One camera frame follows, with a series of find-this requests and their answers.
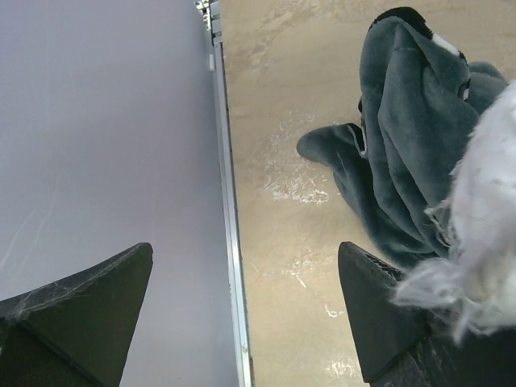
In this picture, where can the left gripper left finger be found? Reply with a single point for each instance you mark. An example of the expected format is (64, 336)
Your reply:
(76, 331)

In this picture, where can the zebra print pillowcase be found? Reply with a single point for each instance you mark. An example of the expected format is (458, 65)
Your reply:
(420, 99)

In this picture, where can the white pillow insert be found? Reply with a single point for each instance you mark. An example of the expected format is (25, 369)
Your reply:
(473, 288)

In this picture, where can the left aluminium table edge rail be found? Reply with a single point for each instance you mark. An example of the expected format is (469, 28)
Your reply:
(210, 12)

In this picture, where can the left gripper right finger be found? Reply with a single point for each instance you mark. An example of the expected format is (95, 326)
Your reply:
(403, 347)

